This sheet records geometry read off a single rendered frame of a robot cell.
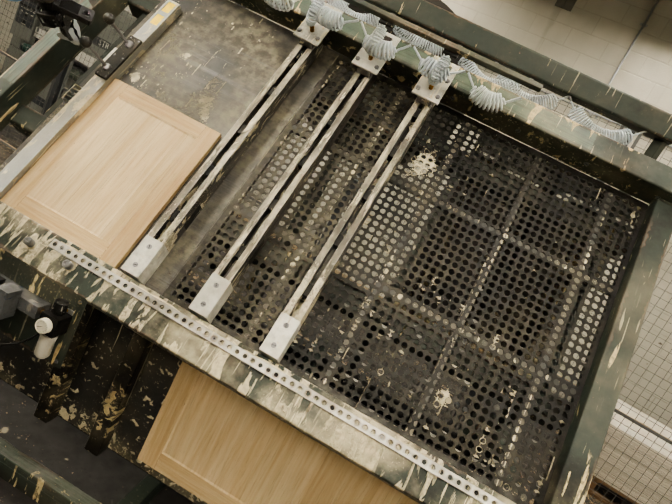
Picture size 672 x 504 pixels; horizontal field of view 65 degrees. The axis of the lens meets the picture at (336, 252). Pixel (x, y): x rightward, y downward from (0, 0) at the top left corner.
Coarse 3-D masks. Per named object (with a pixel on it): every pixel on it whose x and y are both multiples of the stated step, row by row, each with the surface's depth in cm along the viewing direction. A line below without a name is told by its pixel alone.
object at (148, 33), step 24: (168, 0) 195; (144, 24) 190; (168, 24) 194; (144, 48) 189; (120, 72) 183; (96, 96) 178; (72, 120) 174; (48, 144) 169; (24, 168) 165; (0, 192) 161
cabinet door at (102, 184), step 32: (128, 96) 180; (96, 128) 174; (128, 128) 175; (160, 128) 176; (192, 128) 177; (64, 160) 169; (96, 160) 170; (128, 160) 171; (160, 160) 172; (192, 160) 172; (32, 192) 164; (64, 192) 165; (96, 192) 166; (128, 192) 166; (160, 192) 167; (64, 224) 160; (96, 224) 162; (128, 224) 162; (96, 256) 157
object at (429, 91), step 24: (432, 72) 170; (432, 96) 178; (408, 120) 177; (408, 144) 175; (384, 168) 174; (360, 192) 166; (360, 216) 162; (336, 240) 159; (312, 264) 155; (336, 264) 159; (312, 288) 153; (288, 312) 149; (288, 336) 147
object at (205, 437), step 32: (192, 384) 173; (160, 416) 177; (192, 416) 175; (224, 416) 172; (256, 416) 170; (160, 448) 178; (192, 448) 176; (224, 448) 173; (256, 448) 171; (288, 448) 168; (320, 448) 166; (192, 480) 177; (224, 480) 175; (256, 480) 172; (288, 480) 170; (320, 480) 167; (352, 480) 165
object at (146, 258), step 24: (312, 24) 178; (312, 48) 187; (288, 72) 182; (264, 96) 178; (240, 120) 173; (264, 120) 178; (240, 144) 170; (216, 168) 165; (192, 192) 164; (168, 216) 158; (192, 216) 163; (144, 240) 155; (168, 240) 156; (144, 264) 152
